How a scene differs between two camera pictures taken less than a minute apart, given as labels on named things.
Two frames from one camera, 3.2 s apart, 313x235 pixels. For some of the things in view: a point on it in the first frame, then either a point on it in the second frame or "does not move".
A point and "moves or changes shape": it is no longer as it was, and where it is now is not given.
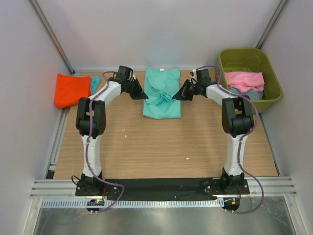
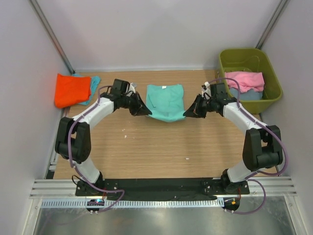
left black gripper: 139,94 → 140,108
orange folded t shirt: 69,89 does not move
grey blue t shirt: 253,94 does not move
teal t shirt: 161,85 moves or changes shape
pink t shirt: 241,81 does not move
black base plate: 160,188 does not move
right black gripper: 183,93 → 191,113
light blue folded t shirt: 95,82 does not move
